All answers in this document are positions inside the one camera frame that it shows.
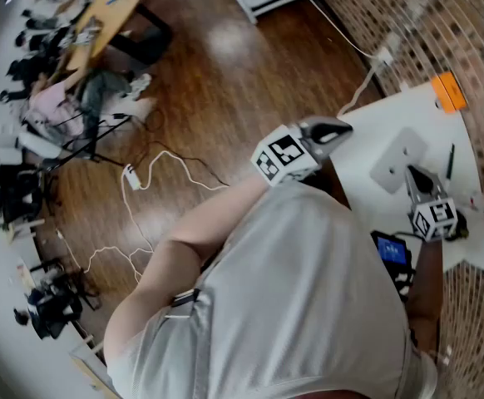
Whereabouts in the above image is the white wall cable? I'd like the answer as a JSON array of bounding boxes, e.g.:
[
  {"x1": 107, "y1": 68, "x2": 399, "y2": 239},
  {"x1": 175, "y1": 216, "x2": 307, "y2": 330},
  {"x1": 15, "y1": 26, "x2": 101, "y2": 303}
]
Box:
[{"x1": 298, "y1": 0, "x2": 383, "y2": 60}]

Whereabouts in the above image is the orange box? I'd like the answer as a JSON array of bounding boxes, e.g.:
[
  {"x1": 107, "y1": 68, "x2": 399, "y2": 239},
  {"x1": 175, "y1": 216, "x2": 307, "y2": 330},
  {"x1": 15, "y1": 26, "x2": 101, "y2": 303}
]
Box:
[{"x1": 430, "y1": 71, "x2": 469, "y2": 115}]

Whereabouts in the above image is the black tripod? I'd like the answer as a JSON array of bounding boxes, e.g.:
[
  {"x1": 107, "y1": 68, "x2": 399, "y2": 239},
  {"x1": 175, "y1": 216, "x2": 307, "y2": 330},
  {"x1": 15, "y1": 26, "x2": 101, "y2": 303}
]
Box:
[{"x1": 44, "y1": 113, "x2": 133, "y2": 172}]

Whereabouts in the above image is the thin black floor cable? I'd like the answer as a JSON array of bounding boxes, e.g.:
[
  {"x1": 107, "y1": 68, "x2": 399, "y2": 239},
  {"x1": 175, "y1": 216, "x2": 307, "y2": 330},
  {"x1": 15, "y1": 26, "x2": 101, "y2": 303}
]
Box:
[{"x1": 140, "y1": 108, "x2": 230, "y2": 187}]

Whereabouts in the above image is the oval wooden table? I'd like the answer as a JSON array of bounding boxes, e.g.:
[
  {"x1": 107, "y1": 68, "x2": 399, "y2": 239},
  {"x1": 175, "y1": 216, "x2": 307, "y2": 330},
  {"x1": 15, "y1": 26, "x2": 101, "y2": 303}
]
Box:
[{"x1": 54, "y1": 0, "x2": 151, "y2": 93}]

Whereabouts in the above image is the person's left forearm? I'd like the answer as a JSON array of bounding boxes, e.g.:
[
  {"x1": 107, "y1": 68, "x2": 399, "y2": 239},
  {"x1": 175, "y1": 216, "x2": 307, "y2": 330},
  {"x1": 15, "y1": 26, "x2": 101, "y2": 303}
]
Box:
[{"x1": 161, "y1": 173, "x2": 269, "y2": 264}]

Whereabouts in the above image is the person's white shirt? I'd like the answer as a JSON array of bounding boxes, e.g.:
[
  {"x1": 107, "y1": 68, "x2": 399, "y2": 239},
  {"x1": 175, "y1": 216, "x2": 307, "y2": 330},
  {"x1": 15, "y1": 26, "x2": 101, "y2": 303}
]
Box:
[{"x1": 106, "y1": 180, "x2": 439, "y2": 399}]

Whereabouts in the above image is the grey plate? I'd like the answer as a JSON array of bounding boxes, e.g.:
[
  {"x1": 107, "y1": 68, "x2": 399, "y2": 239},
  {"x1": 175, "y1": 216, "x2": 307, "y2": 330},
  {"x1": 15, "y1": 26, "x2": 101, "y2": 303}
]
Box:
[{"x1": 369, "y1": 126, "x2": 429, "y2": 195}]

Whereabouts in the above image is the white power strip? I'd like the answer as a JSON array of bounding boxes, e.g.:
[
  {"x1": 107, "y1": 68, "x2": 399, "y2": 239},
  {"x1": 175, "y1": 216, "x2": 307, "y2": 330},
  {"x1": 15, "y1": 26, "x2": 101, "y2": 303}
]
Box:
[{"x1": 121, "y1": 164, "x2": 143, "y2": 191}]

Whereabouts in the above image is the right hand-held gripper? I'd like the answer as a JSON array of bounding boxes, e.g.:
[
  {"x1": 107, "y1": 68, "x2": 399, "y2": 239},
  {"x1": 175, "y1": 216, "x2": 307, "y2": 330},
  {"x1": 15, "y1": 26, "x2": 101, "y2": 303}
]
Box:
[{"x1": 403, "y1": 164, "x2": 459, "y2": 243}]

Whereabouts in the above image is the black table base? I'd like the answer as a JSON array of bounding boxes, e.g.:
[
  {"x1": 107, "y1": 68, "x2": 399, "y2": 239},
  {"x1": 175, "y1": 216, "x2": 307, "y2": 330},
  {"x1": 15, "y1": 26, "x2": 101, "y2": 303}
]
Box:
[{"x1": 108, "y1": 2, "x2": 174, "y2": 67}]

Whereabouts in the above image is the black device with blue screen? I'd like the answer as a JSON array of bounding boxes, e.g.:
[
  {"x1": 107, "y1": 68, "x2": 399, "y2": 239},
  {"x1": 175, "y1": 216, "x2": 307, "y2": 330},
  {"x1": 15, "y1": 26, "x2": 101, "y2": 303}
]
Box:
[{"x1": 370, "y1": 230, "x2": 412, "y2": 267}]

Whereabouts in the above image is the person's right forearm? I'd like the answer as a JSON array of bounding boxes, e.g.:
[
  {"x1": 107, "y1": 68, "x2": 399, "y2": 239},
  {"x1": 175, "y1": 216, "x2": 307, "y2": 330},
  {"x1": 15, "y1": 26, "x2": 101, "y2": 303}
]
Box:
[{"x1": 406, "y1": 238, "x2": 446, "y2": 351}]

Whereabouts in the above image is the black equipment pile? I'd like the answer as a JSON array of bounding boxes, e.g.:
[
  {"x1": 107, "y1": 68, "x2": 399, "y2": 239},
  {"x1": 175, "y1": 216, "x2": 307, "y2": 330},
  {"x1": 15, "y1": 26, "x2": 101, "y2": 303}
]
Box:
[{"x1": 12, "y1": 259, "x2": 101, "y2": 341}]

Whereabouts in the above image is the white cylinder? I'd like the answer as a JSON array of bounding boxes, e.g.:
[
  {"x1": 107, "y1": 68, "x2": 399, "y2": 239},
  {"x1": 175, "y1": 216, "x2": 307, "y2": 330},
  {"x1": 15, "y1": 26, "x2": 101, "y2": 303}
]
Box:
[{"x1": 16, "y1": 132, "x2": 63, "y2": 160}]

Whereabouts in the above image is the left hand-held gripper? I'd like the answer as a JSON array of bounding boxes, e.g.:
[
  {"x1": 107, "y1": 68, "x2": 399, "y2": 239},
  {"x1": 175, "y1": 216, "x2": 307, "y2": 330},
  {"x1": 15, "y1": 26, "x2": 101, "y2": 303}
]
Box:
[{"x1": 251, "y1": 116, "x2": 354, "y2": 188}]

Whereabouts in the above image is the white floor cable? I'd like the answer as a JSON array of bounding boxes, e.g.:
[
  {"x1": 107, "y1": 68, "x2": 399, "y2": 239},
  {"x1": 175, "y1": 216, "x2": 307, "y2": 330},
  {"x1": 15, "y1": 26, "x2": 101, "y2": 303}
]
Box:
[{"x1": 54, "y1": 150, "x2": 230, "y2": 284}]

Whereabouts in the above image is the white wooden furniture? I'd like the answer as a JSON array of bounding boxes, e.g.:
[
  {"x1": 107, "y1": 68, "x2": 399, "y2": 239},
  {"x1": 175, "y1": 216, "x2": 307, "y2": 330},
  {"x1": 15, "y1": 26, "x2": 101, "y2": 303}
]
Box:
[{"x1": 68, "y1": 337, "x2": 123, "y2": 399}]

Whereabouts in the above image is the black camera equipment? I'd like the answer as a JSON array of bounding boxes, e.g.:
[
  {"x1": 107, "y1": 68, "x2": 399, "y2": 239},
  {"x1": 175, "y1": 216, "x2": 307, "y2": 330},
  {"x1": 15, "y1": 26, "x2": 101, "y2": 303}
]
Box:
[{"x1": 0, "y1": 154, "x2": 50, "y2": 232}]

